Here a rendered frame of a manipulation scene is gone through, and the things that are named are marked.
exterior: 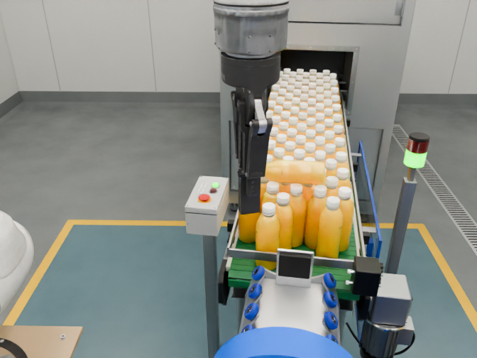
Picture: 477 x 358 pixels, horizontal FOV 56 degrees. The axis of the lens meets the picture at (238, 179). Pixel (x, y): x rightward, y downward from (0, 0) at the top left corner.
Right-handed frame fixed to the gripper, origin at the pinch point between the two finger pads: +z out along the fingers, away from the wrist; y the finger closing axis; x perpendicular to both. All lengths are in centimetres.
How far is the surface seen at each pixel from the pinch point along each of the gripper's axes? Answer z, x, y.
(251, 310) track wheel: 51, 8, -26
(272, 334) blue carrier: 25.9, 3.2, 4.5
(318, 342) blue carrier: 26.5, 10.3, 7.2
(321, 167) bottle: 31, 39, -59
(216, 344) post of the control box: 107, 4, -64
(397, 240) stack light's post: 63, 70, -57
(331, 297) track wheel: 52, 29, -26
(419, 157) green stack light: 30, 70, -56
